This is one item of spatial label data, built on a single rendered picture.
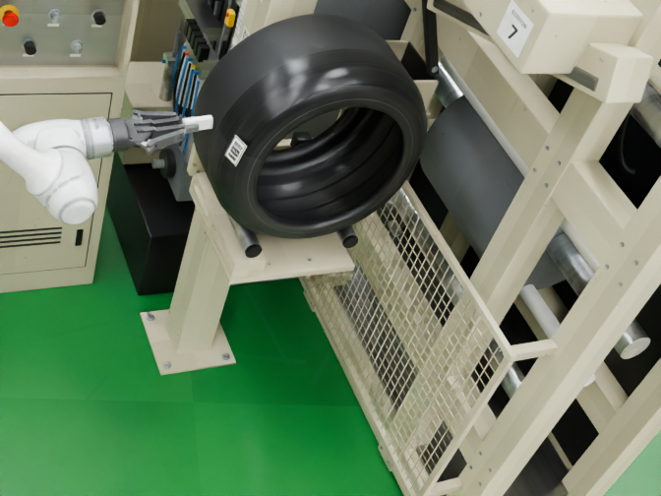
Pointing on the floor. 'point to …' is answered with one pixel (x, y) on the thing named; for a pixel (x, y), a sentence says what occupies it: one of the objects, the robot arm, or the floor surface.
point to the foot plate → (160, 344)
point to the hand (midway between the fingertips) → (197, 123)
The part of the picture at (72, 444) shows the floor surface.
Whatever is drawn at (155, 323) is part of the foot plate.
